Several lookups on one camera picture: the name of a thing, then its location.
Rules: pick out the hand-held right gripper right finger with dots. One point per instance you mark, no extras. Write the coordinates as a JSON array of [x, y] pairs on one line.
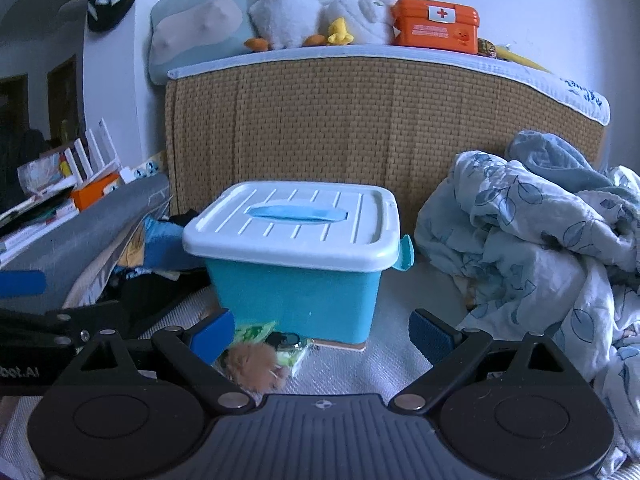
[[432, 336]]

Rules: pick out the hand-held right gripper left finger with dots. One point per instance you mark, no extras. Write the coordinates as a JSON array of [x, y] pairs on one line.
[[215, 334]]

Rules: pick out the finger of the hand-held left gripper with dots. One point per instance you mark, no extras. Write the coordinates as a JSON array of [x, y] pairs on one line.
[[22, 283], [30, 330]]

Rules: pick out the teal plastic storage bin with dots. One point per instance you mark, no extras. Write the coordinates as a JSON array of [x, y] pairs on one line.
[[300, 295]]

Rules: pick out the white plastic bin lid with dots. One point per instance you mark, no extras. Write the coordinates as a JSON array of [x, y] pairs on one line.
[[300, 230]]

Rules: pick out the brown fluffy plush toy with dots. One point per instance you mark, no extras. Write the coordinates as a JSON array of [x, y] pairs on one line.
[[252, 362]]

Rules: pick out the stack of books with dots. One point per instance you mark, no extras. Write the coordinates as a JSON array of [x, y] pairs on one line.
[[35, 225]]

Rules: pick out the beige sheet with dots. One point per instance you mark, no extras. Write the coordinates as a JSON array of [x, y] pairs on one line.
[[95, 275]]

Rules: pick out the small dark round object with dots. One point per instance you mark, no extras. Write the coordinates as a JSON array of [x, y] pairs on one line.
[[287, 342]]

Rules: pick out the green snack packet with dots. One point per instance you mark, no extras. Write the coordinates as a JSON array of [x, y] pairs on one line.
[[300, 360]]

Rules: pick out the pale woven bed mat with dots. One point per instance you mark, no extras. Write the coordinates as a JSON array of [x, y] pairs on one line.
[[350, 370]]

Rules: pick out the blue garment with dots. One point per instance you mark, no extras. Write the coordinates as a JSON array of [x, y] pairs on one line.
[[165, 250]]

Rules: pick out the yellow garment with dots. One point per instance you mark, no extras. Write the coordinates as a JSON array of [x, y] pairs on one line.
[[131, 255]]

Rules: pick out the clear plastic bag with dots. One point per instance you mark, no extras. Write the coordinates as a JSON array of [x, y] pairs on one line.
[[42, 172]]

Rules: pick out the orange cardboard box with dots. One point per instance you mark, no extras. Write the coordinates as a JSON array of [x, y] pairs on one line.
[[95, 192]]

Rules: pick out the black garment with eyes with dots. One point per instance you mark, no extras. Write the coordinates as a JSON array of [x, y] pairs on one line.
[[182, 219]]

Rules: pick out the leaf print blanket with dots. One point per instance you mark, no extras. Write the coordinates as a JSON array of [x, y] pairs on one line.
[[525, 235]]

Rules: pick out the white router with antennas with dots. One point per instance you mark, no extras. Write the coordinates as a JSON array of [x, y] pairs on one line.
[[100, 150]]

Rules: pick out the white power strip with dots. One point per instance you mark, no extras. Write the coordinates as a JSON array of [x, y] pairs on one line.
[[142, 170]]

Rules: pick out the woven rattan headboard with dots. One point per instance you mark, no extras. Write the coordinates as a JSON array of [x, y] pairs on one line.
[[350, 135]]

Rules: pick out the light blue quilted cover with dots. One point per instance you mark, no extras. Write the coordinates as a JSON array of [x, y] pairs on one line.
[[400, 55]]

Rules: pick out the yellow toy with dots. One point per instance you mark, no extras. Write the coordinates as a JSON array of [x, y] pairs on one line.
[[515, 57]]

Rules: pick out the blue cloud-shaped pillow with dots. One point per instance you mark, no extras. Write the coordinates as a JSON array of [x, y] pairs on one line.
[[200, 25]]

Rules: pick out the orange first aid box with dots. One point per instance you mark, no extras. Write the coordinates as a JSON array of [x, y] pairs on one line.
[[435, 25]]

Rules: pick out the white duck plush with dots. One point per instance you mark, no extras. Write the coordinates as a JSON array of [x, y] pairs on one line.
[[360, 15]]

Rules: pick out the white goose plush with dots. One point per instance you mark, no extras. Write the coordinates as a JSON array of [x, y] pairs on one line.
[[287, 5]]

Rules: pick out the grey padded bed rail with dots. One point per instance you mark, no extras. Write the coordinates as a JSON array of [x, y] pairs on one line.
[[75, 240]]

